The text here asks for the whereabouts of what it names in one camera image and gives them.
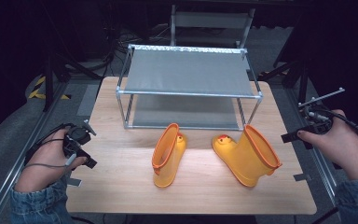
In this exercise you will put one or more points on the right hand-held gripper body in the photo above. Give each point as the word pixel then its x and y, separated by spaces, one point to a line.
pixel 317 119

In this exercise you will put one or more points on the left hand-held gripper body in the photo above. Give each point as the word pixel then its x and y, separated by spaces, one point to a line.
pixel 78 136

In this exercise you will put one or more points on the yellow rain boot orange trim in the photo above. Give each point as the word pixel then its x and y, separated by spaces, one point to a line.
pixel 245 158
pixel 167 158

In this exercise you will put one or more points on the grey fabric metal shoe rack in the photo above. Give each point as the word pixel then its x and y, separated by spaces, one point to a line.
pixel 188 73

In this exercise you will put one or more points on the person's right hand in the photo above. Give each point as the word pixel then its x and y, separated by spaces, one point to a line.
pixel 345 146

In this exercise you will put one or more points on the person's left hand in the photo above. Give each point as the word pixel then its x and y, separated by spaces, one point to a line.
pixel 45 165

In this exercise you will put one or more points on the grey tape piece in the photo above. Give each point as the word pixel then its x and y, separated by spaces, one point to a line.
pixel 74 182
pixel 302 177

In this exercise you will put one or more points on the black tripod stand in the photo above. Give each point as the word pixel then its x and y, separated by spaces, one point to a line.
pixel 301 77
pixel 50 77

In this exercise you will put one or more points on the yellow black floor tape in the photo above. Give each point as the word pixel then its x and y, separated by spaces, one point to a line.
pixel 38 91

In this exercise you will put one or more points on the person's left denim sleeve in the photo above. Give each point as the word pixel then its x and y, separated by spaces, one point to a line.
pixel 37 205

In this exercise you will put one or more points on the aluminium floor rail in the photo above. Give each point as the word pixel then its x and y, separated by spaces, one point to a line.
pixel 315 155
pixel 18 161

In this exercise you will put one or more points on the grey metal frame chair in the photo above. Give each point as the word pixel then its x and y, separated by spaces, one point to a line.
pixel 211 20

